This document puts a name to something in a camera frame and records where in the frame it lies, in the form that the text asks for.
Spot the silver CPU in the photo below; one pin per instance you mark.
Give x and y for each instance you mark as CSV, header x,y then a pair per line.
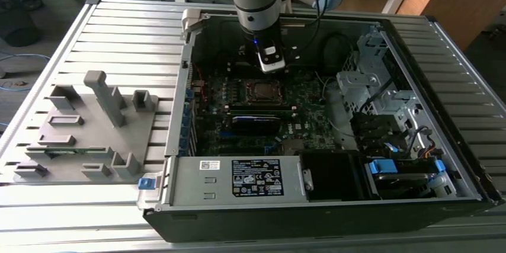
x,y
265,90

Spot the silver camera box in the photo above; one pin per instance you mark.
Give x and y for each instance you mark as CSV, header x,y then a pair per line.
x,y
273,63

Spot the silver power supply unit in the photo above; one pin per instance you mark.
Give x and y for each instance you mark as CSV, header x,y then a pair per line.
x,y
190,182

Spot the green motherboard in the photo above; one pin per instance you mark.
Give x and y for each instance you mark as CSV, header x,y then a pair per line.
x,y
313,116

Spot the silver metal drive cage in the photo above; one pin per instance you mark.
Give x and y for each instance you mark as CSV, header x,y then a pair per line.
x,y
350,82

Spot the grey floor stand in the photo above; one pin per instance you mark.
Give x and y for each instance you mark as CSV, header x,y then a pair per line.
x,y
19,67

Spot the black drive bay bracket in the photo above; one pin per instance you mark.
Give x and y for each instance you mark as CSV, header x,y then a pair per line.
x,y
375,128

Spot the black graphics card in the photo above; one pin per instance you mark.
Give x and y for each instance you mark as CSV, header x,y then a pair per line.
x,y
256,125

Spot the black round bin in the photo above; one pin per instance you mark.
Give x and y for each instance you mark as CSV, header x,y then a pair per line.
x,y
22,38

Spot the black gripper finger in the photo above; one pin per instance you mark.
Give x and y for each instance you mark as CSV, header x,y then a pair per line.
x,y
243,51
294,53

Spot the grey parts rack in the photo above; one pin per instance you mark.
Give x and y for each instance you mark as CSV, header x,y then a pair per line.
x,y
130,134

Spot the black PC case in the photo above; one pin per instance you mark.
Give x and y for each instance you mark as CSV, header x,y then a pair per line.
x,y
277,226

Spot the green RAM stick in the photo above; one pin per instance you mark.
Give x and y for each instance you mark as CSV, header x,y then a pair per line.
x,y
91,149

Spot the brown chipset heatsink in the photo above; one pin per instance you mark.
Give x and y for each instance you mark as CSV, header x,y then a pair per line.
x,y
293,146

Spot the blue case latch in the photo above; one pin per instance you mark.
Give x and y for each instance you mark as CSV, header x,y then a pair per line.
x,y
146,184

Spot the hard disk in blue carrier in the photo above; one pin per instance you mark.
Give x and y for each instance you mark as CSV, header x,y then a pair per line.
x,y
381,166

